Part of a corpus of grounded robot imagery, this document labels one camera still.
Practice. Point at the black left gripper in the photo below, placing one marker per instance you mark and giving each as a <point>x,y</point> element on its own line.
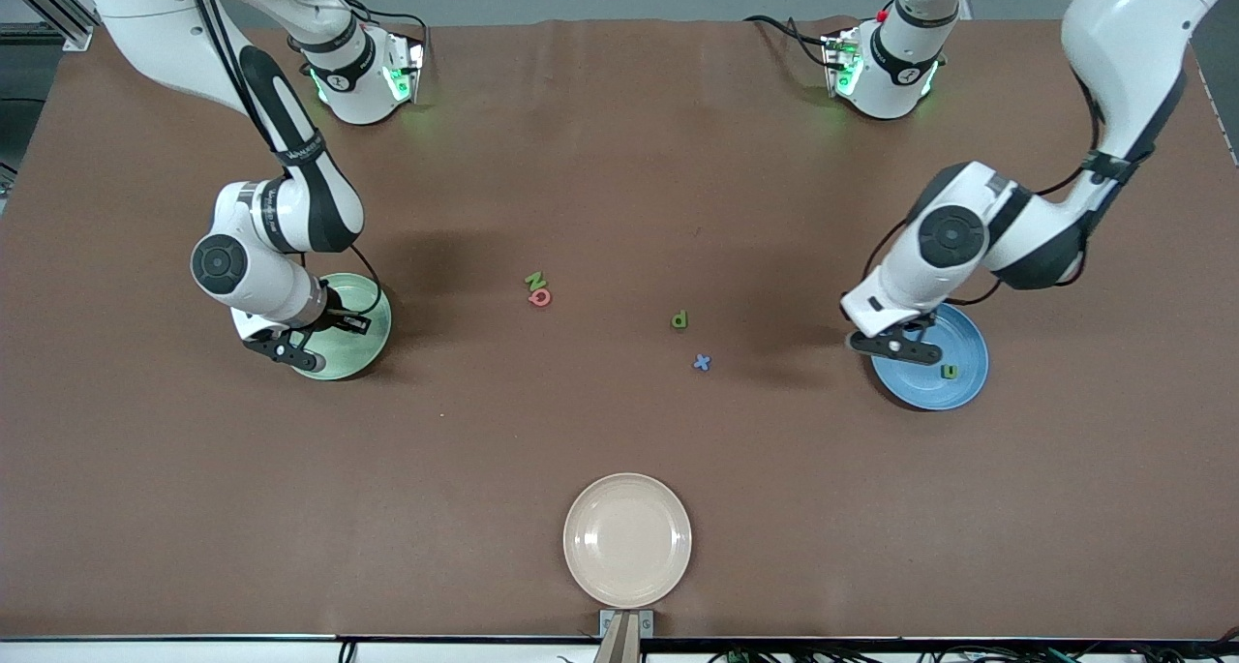
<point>919,322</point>

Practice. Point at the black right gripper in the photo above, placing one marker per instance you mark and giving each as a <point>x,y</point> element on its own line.
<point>338,316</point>

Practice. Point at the red capital letter Q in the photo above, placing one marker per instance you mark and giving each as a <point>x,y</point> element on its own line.
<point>531,299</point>

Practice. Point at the green capital letter N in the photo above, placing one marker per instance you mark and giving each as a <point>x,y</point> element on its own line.
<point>535,282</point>

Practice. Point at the blue lowercase letter x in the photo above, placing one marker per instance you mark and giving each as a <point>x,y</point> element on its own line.
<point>702,362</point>

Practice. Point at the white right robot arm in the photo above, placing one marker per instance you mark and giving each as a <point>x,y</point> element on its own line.
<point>252,286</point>

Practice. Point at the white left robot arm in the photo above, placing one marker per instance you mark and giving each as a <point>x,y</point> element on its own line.
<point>900,281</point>

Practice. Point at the green plate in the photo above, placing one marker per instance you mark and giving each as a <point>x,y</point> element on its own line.
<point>368,353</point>

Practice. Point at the blue plate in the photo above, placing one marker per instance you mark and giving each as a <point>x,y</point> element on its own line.
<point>929,387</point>

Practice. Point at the brown table cover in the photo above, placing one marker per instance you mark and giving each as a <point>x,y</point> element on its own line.
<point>619,160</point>

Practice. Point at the beige plate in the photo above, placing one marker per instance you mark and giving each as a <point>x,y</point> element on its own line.
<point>627,542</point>

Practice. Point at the silver arm base bracket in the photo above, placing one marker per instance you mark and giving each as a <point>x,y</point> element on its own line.
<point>411,63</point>
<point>834,58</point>

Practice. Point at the white table edge rail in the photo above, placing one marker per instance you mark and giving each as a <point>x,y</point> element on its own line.
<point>194,653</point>

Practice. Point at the grey metal mount bracket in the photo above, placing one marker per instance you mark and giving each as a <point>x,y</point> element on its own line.
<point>648,617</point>

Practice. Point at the aluminium frame profile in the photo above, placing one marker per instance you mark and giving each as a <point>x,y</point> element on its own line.
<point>75,38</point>

